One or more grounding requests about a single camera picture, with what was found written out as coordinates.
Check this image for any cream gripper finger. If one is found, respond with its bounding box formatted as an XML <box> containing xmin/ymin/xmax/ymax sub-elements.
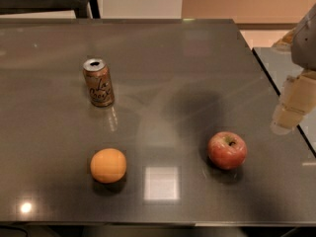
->
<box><xmin>271</xmin><ymin>70</ymin><xmax>316</xmax><ymax>135</ymax></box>
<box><xmin>273</xmin><ymin>29</ymin><xmax>294</xmax><ymax>48</ymax></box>

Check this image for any red apple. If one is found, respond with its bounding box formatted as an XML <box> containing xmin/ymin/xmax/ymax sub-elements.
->
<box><xmin>207</xmin><ymin>131</ymin><xmax>248</xmax><ymax>170</ymax></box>

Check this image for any orange LaCroix soda can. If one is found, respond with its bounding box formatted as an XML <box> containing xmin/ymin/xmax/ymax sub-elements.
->
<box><xmin>83</xmin><ymin>58</ymin><xmax>115</xmax><ymax>107</ymax></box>

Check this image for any grey side table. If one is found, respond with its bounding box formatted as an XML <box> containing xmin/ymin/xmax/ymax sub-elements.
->
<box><xmin>253</xmin><ymin>47</ymin><xmax>316</xmax><ymax>153</ymax></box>

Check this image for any orange fruit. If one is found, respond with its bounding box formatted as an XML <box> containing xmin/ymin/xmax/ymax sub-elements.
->
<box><xmin>90</xmin><ymin>148</ymin><xmax>126</xmax><ymax>184</ymax></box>

